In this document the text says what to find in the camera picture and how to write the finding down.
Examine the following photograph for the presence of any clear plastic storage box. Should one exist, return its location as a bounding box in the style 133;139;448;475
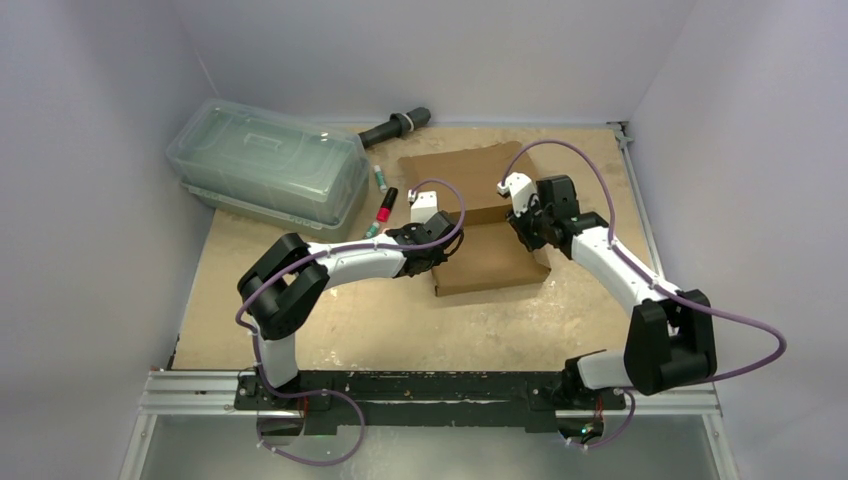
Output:
166;99;371;242

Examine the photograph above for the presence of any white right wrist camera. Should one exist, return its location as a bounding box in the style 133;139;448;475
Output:
496;172;537;217

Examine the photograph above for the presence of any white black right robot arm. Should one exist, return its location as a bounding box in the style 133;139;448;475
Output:
497;173;717;407

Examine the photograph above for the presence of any green white glue stick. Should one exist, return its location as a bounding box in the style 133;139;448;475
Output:
372;165;389;193
364;222;381;239

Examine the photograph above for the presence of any green white glue stick near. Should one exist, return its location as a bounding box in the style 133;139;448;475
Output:
364;222;381;239

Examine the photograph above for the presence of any green white glue stick far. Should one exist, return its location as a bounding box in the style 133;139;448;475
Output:
372;165;389;193

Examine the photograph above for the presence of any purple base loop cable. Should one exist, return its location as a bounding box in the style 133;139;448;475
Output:
254;388;369;467

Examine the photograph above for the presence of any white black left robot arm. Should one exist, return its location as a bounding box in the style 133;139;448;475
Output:
236;211;464;409

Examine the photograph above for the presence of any brown cardboard box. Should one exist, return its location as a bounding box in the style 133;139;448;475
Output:
398;141;551;297

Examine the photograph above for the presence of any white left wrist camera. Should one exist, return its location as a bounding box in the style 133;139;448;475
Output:
408;190;439;224

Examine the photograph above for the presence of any aluminium frame rail right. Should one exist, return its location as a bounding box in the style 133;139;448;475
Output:
606;121;740;480

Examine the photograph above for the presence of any dark grey corrugated pipe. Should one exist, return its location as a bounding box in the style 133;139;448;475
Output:
358;107;431;149

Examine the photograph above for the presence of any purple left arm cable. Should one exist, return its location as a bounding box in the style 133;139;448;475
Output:
235;178;468;399

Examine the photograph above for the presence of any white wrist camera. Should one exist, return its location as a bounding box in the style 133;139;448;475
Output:
496;172;537;217
408;190;439;224

